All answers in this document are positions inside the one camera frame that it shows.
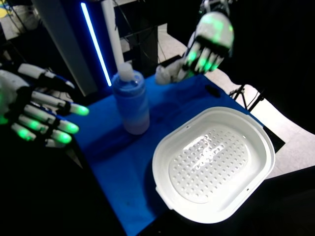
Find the white upright post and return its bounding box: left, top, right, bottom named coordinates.
left=101, top=0, right=125, bottom=72

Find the black metal stand frame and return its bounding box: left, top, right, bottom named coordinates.
left=115, top=22, right=168, bottom=77

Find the blue water bottle white cap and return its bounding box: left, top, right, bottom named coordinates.
left=112, top=62, right=151, bottom=135

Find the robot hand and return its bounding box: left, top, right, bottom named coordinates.
left=181, top=11, right=235, bottom=77
left=0, top=63, right=90, bottom=148

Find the white perforated plastic basin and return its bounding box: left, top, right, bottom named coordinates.
left=152, top=106, right=276, bottom=217

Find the grey umbrella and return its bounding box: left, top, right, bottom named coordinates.
left=155, top=60, right=188, bottom=86

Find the blue table cloth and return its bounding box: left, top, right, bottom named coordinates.
left=66, top=73, right=265, bottom=236

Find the black tripod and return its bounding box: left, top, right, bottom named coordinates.
left=228, top=83, right=266, bottom=112

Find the blue-white LED light strip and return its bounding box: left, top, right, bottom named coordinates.
left=80, top=2, right=113, bottom=87

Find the grey upright column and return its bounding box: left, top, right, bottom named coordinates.
left=31, top=0, right=98, bottom=97

